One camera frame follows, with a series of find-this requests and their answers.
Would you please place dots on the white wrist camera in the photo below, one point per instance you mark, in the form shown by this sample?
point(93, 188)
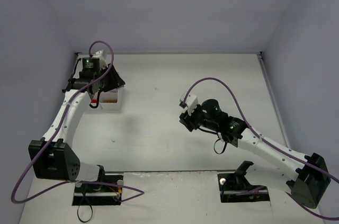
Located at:
point(188, 102)
point(102, 56)

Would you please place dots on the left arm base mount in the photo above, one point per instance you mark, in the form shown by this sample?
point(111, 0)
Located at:
point(99, 195)

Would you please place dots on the right white compartment tray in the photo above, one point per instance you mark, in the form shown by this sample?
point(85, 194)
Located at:
point(116, 94)

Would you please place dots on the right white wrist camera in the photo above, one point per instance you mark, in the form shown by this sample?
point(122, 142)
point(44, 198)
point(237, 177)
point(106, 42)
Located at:
point(188, 102)

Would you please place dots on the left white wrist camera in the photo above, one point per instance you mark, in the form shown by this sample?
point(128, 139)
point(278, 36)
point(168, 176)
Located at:
point(102, 56)

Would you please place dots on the small brown lego brick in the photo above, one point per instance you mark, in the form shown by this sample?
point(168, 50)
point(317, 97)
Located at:
point(110, 101)

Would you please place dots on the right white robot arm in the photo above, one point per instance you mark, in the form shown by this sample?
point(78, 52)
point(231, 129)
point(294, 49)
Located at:
point(304, 177)

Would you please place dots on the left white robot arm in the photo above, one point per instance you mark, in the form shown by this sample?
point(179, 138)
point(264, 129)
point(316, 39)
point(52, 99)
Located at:
point(53, 154)

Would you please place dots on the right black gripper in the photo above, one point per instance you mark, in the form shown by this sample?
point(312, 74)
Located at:
point(187, 121)

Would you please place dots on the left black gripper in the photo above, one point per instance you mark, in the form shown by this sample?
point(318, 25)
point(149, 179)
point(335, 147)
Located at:
point(114, 76)

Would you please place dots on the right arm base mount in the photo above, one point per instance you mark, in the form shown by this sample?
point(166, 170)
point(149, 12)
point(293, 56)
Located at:
point(235, 188)

